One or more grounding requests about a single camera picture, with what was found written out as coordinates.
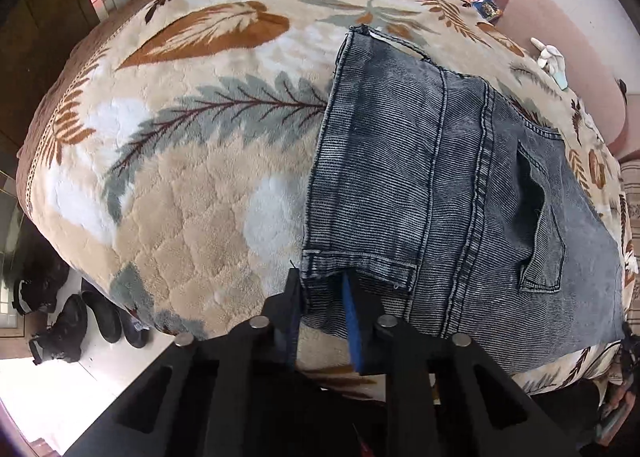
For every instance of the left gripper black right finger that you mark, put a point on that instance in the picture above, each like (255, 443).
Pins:
(444, 397)

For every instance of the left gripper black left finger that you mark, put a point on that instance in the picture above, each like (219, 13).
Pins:
(193, 399)

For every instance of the grey-blue denim pants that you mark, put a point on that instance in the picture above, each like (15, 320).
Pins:
(434, 193)

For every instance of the black slipper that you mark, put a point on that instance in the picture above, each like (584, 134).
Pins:
(114, 323)

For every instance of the black shoe lower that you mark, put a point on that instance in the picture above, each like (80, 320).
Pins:
(63, 339)

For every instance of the black shoe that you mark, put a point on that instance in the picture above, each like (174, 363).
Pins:
(37, 287)
(63, 339)

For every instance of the black shoe left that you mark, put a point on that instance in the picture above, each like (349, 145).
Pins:
(37, 287)

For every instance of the black clip on headboard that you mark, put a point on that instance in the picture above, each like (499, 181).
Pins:
(623, 89)

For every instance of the beige leaf-pattern fleece blanket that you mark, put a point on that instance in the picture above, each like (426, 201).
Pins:
(170, 162)

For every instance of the white glove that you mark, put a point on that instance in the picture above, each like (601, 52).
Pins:
(552, 61)

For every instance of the pink padded headboard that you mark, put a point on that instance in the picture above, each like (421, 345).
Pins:
(616, 114)

